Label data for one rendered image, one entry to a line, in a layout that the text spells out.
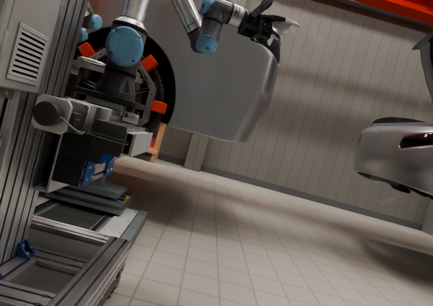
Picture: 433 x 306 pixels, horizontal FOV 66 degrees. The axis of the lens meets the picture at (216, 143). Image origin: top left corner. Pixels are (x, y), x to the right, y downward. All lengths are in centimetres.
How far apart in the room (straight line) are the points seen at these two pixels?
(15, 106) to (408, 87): 700
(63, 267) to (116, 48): 74
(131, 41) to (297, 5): 599
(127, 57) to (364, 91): 620
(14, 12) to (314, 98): 615
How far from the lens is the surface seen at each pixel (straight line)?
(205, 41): 121
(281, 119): 652
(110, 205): 235
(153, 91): 222
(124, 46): 114
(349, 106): 692
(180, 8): 136
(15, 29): 88
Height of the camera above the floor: 79
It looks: 2 degrees down
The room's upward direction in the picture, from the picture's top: 15 degrees clockwise
